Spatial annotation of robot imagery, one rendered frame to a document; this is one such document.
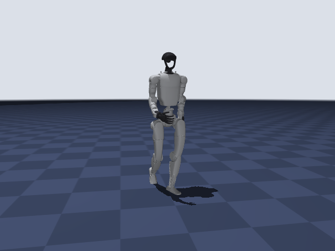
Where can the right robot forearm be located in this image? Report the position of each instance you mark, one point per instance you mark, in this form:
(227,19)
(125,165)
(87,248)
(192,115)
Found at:
(153,106)

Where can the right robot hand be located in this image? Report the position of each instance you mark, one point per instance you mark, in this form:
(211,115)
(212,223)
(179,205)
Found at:
(163,117)

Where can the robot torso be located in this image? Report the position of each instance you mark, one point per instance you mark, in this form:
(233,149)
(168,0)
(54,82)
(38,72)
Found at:
(168,93)

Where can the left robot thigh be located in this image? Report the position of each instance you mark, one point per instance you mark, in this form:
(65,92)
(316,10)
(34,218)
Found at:
(179,139)

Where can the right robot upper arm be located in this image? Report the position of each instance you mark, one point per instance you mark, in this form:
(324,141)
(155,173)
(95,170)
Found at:
(153,80)

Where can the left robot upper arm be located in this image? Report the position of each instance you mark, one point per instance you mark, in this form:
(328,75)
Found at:
(182,89)

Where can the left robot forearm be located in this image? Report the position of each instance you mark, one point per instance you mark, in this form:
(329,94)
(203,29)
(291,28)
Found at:
(180,112)

